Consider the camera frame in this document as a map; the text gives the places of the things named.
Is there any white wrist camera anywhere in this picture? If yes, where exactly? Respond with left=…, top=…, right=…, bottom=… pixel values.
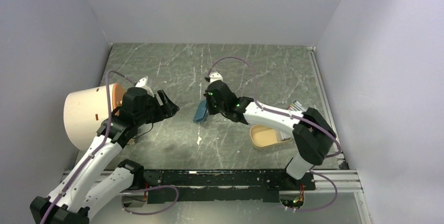
left=135, top=76, right=154, bottom=97
left=204, top=71, right=223, bottom=83

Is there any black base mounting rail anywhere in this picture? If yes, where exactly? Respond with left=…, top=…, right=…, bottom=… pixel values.
left=143, top=169, right=316, bottom=204

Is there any blue leather card holder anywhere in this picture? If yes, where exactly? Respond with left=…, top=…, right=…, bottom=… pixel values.
left=193, top=100, right=208, bottom=123

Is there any purple cable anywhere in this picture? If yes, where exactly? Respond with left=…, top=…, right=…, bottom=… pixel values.
left=39, top=70, right=135, bottom=224
left=206, top=57, right=344, bottom=214

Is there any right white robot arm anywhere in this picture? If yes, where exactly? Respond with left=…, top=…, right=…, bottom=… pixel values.
left=204, top=80, right=337, bottom=189

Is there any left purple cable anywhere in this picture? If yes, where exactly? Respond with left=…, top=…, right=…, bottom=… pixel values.
left=39, top=70, right=135, bottom=224

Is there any credit cards stack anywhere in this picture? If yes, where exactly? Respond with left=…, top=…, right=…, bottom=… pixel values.
left=275, top=130, right=293, bottom=143

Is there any tan card tray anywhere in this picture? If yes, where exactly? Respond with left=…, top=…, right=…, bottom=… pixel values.
left=249, top=125, right=293, bottom=149

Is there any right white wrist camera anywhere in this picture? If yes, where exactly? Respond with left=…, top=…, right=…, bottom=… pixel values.
left=204, top=71, right=223, bottom=83

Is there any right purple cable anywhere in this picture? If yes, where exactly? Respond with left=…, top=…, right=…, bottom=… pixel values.
left=206, top=57, right=344, bottom=214

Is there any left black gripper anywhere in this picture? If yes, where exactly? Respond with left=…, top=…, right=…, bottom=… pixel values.
left=136, top=89, right=180, bottom=126

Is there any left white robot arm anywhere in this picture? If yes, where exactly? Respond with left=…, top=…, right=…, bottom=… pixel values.
left=30, top=87, right=180, bottom=223

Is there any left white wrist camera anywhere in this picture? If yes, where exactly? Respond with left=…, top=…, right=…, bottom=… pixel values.
left=135, top=76, right=154, bottom=97

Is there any cream cylindrical container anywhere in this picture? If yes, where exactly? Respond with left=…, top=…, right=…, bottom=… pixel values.
left=63, top=86, right=108, bottom=151

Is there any coloured marker pack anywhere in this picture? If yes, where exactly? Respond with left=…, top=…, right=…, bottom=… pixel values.
left=287, top=100, right=307, bottom=111

